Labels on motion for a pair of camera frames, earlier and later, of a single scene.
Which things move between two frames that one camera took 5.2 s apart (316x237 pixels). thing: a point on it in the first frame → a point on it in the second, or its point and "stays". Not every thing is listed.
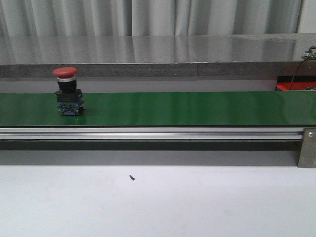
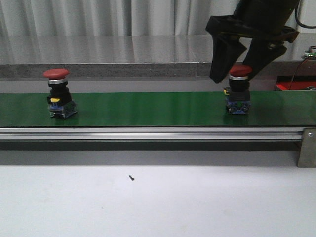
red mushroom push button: (70, 100) → (238, 94)
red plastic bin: (300, 83) stays
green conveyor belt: (162, 108) stays
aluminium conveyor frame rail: (151, 134) stays
